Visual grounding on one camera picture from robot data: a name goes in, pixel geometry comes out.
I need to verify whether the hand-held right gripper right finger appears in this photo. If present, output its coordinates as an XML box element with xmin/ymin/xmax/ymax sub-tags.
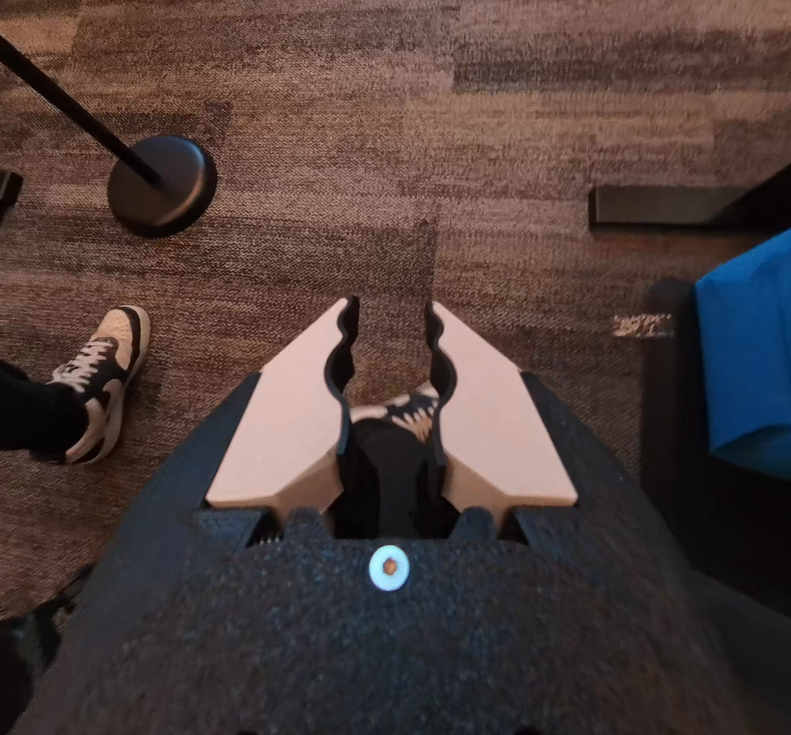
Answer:
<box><xmin>424</xmin><ymin>301</ymin><xmax>579</xmax><ymax>523</ymax></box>

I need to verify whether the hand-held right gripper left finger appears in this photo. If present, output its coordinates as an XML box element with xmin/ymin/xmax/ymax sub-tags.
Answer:
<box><xmin>205</xmin><ymin>296</ymin><xmax>360</xmax><ymax>511</ymax></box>

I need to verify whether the black and white sneaker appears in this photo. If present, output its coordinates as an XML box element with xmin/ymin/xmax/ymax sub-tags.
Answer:
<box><xmin>46</xmin><ymin>305</ymin><xmax>152</xmax><ymax>465</ymax></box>
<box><xmin>349</xmin><ymin>384</ymin><xmax>441</xmax><ymax>446</ymax></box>

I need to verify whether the person's right leg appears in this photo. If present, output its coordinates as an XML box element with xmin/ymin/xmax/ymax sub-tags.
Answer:
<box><xmin>349</xmin><ymin>420</ymin><xmax>436</xmax><ymax>539</ymax></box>

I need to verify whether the blue cloth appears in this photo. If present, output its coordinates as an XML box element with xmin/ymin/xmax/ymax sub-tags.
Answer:
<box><xmin>695</xmin><ymin>229</ymin><xmax>791</xmax><ymax>480</ymax></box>

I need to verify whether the black table leg foot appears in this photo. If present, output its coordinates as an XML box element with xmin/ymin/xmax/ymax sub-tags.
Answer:
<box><xmin>588</xmin><ymin>161</ymin><xmax>791</xmax><ymax>232</ymax></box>

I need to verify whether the black swivel chair base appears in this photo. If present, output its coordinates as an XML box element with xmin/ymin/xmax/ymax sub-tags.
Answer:
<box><xmin>0</xmin><ymin>562</ymin><xmax>95</xmax><ymax>735</ymax></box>

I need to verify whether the black furniture foot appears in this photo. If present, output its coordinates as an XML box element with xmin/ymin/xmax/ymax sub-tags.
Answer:
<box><xmin>0</xmin><ymin>170</ymin><xmax>23</xmax><ymax>224</ymax></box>

